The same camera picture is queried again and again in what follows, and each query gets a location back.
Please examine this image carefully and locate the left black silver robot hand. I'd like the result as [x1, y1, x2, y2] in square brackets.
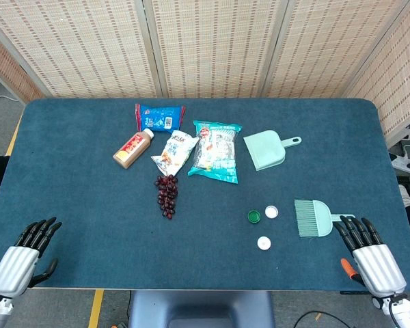
[0, 217, 63, 295]

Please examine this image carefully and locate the black floor cable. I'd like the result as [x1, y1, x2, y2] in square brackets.
[292, 309, 341, 328]

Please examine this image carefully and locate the dark red grape bunch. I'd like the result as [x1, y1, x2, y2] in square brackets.
[154, 174, 179, 220]

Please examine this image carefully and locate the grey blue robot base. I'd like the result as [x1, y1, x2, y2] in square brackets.
[128, 290, 276, 328]

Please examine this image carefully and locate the mint green dustpan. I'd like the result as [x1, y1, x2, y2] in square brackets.
[243, 130, 303, 172]

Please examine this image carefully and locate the blue felt table mat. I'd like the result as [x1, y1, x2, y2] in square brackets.
[0, 98, 410, 291]

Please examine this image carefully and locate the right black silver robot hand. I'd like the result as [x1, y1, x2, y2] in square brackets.
[333, 215, 407, 298]

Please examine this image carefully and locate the white power strip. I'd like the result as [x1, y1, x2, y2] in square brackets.
[389, 152, 410, 176]

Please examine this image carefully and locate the brown drink bottle red label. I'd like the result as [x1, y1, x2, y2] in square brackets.
[112, 128, 155, 169]

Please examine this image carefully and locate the teal clear snack bag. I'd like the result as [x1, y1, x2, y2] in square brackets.
[187, 120, 243, 185]

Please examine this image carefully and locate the bamboo folding screen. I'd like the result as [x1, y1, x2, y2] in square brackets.
[0, 0, 410, 148]

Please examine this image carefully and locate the blue snack packet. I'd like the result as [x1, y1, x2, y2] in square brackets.
[135, 103, 187, 134]

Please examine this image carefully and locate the white snack bag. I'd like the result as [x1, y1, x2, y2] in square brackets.
[150, 130, 200, 178]

